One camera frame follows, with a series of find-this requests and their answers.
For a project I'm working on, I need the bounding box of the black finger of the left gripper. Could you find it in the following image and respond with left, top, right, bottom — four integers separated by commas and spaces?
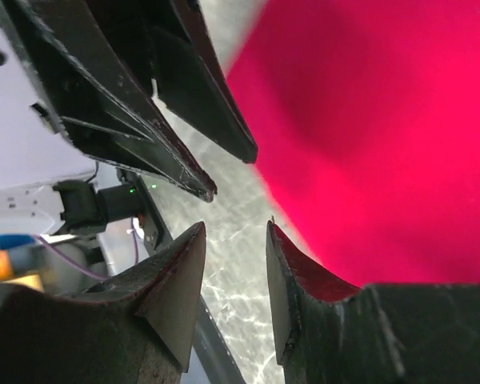
0, 1, 217, 202
143, 1, 258, 163

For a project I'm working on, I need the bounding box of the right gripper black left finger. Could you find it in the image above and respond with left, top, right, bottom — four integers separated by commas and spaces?
0, 221, 207, 384

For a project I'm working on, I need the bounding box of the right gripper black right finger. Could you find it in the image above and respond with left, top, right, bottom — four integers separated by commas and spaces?
266, 222, 480, 383

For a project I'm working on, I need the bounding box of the red t shirt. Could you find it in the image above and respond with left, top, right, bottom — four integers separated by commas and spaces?
228, 1, 480, 286

